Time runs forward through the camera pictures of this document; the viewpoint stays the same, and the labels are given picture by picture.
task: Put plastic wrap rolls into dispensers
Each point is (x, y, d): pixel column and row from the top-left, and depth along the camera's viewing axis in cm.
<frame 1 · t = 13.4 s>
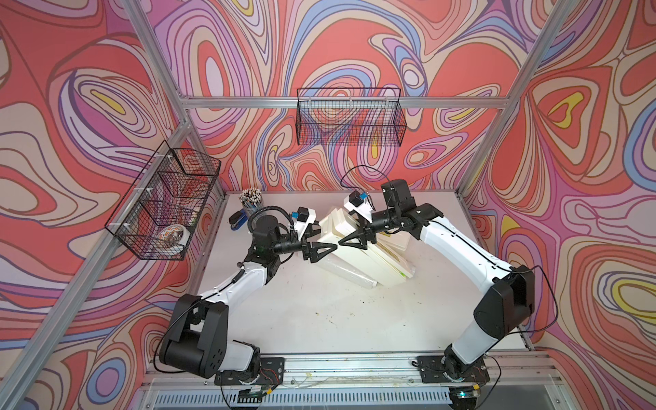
left hand: (333, 241, 74), fingers open
right hand: (344, 234, 74), fingers open
right white wrap dispenser: (388, 261, 76), point 21 cm above the table
left plastic wrap roll: (349, 266, 76), point 20 cm above the table
pencil cup: (251, 200, 95), point 19 cm above the table
blue stapler: (237, 219, 107), point 5 cm above the table

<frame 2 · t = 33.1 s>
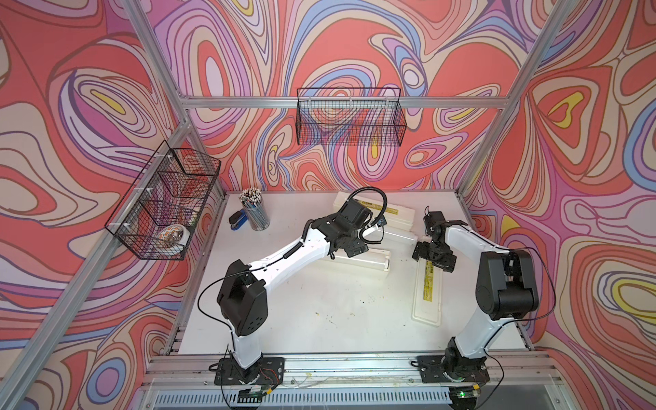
left hand: (357, 229, 84), fingers open
right hand: (431, 268, 92), fingers open
right white wrap dispenser: (428, 295, 88), point 3 cm above the table
the other named things where they were.

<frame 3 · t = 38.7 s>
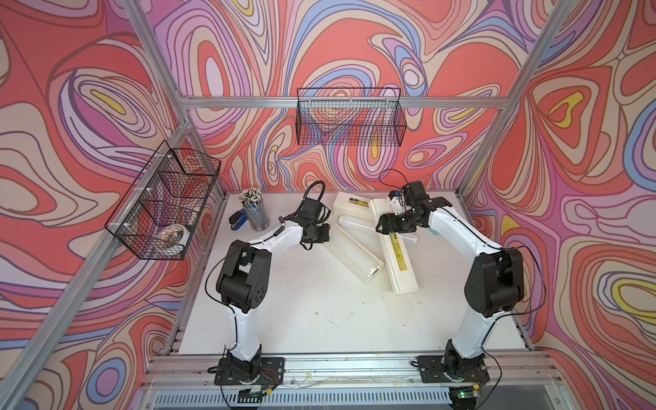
left hand: (329, 236, 96), fingers closed
right hand: (388, 233, 90), fingers open
right white wrap dispenser: (396, 254, 85), point 14 cm above the table
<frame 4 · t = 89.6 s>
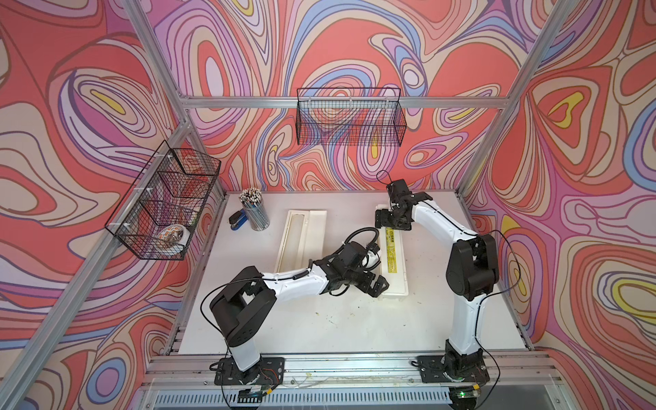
left hand: (382, 281, 82), fingers open
right hand: (387, 229, 96), fingers open
